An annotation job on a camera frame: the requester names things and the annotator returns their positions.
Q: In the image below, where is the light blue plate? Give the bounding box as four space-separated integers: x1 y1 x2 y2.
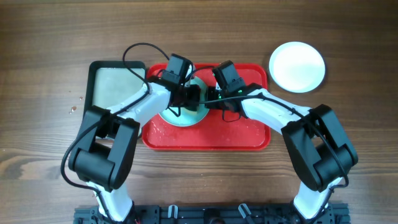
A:
159 77 209 127

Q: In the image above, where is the white round plate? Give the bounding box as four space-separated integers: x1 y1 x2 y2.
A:
269 42 326 93

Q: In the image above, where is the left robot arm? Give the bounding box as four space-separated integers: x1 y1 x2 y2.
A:
60 54 195 223

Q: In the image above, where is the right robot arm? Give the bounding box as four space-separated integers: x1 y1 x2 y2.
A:
205 60 358 223

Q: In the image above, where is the red plastic tray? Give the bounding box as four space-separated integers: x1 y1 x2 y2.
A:
141 63 271 152

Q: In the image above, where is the black water tray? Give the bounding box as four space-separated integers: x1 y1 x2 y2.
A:
83 60 146 112

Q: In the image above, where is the left black cable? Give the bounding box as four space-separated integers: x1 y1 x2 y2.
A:
60 42 187 224

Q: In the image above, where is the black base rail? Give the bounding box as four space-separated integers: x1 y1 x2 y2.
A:
73 203 351 224

